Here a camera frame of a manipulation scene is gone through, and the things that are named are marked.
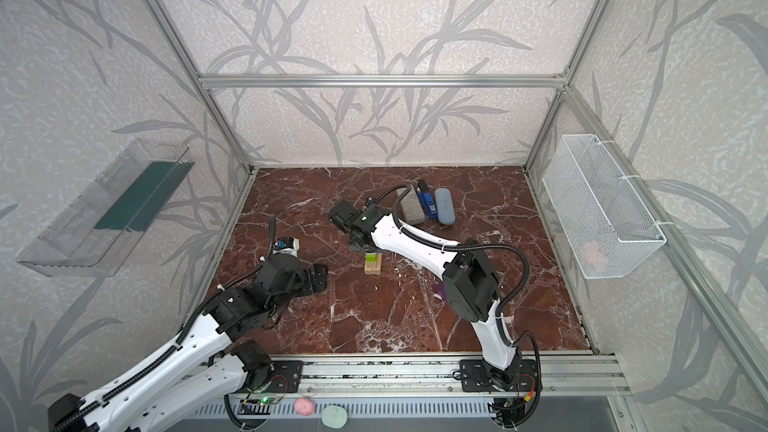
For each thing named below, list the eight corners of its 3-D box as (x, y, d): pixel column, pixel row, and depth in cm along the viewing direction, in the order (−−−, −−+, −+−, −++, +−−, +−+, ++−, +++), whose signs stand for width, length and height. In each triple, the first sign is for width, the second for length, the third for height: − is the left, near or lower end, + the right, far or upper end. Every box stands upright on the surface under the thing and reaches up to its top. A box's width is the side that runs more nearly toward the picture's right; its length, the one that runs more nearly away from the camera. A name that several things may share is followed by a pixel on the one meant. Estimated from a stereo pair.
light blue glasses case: (436, 225, 105) (437, 219, 103) (434, 193, 115) (434, 187, 112) (454, 225, 105) (456, 220, 103) (450, 193, 115) (451, 187, 112)
